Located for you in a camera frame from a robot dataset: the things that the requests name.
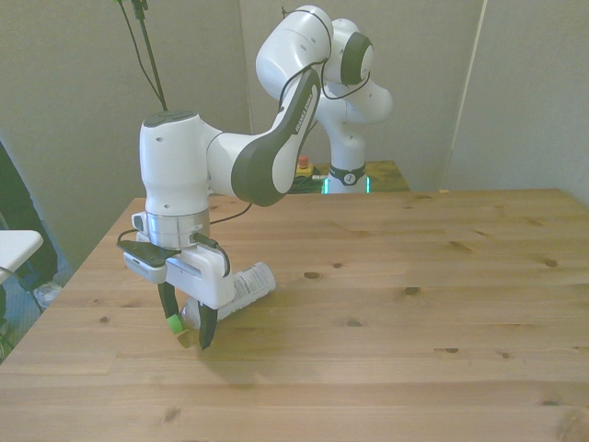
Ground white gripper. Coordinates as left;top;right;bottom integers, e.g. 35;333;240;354
157;248;237;351

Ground white bottle with green cap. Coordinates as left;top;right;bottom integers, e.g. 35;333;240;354
167;261;277;335

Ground white sneaker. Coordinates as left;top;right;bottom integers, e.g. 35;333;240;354
32;281;64;308

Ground white folding table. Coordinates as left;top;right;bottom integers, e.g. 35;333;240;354
0;228;45;283

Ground dark trouser leg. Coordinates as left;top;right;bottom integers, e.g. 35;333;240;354
0;137;61;296

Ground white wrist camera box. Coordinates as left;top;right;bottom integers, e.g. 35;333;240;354
117;239;167;285

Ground coiled green black cables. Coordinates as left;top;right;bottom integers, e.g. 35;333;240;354
287;177;329;195

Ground long black stand cable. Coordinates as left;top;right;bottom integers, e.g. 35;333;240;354
112;0;167;110

